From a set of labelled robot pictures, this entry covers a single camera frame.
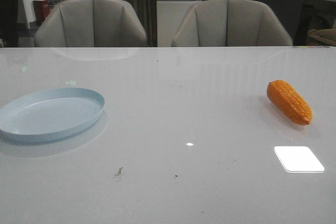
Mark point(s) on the orange toy corn cob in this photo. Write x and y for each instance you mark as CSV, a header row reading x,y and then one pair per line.
x,y
289,102

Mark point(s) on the light blue round plate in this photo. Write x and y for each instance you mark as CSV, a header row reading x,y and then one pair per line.
x,y
50,115

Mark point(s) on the right beige upholstered chair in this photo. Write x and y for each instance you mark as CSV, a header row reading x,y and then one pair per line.
x,y
230,23

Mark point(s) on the beige upholstered chair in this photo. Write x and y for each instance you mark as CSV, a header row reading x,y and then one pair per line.
x,y
230,23
91,23

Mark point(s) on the left beige upholstered chair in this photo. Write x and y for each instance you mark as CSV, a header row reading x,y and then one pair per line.
x,y
91,23

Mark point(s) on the red trash bin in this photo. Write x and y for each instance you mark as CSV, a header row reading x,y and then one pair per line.
x,y
41,9

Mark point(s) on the dark side chair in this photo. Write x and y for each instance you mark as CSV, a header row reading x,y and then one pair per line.
x,y
315,14

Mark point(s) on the beige cushion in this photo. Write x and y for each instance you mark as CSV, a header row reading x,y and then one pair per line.
x,y
324,36

